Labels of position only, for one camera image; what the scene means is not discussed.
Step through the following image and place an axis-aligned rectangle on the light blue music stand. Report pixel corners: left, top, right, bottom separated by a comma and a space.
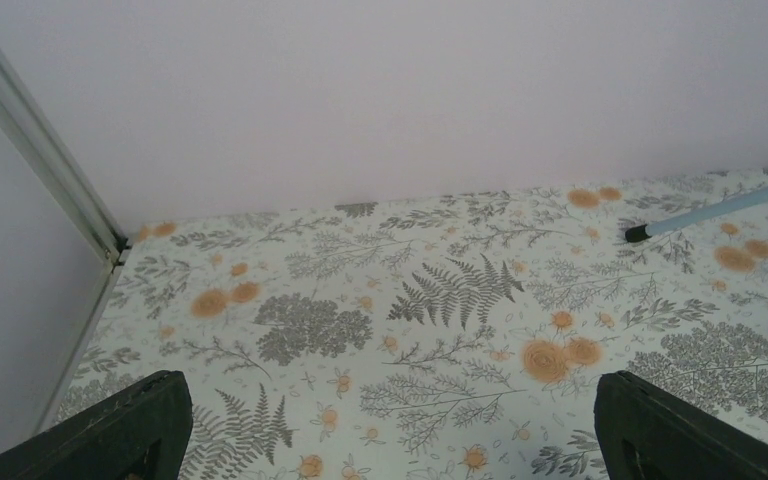
623, 187, 768, 243

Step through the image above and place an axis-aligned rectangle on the floral patterned table mat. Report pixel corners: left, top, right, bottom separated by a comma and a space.
57, 167, 768, 479

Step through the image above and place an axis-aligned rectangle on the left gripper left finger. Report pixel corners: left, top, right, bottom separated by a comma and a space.
0, 370, 193, 479

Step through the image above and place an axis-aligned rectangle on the left aluminium frame post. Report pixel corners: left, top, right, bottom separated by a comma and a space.
0, 49, 129, 266

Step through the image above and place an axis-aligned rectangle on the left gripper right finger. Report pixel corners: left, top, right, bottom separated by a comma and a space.
594, 371, 768, 479

